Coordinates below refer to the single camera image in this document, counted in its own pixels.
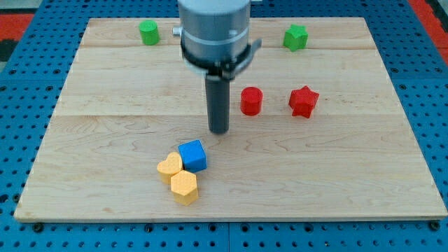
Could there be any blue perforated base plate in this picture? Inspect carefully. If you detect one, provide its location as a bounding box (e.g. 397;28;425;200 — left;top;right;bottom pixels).
1;0;447;251

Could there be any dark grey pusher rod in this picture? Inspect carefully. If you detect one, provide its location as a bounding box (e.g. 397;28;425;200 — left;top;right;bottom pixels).
204;75;230;134

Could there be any blue cube block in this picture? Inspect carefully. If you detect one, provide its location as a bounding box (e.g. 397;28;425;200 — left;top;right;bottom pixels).
178;139;207;173

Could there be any green star block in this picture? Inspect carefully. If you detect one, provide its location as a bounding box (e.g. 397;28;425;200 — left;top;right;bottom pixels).
283;24;308;52

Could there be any yellow heart block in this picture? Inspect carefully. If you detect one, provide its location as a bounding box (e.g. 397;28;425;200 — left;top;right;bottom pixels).
157;152;183;184

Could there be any green cylinder block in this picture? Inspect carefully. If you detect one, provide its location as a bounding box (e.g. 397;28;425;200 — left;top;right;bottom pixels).
139;20;160;46

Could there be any yellow hexagon block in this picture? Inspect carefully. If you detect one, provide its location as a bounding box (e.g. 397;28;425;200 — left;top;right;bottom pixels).
171;170;199;206

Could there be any wooden board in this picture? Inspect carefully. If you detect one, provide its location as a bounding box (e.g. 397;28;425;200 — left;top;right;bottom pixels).
15;17;447;223

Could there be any red star block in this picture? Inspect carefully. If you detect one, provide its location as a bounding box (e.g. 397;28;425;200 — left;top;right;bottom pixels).
288;85;319;118

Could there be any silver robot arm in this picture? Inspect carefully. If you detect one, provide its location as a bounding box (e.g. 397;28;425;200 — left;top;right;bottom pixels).
178;0;262;81

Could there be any red cylinder block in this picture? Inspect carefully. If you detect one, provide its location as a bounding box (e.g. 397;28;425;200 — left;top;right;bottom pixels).
240;87;263;116

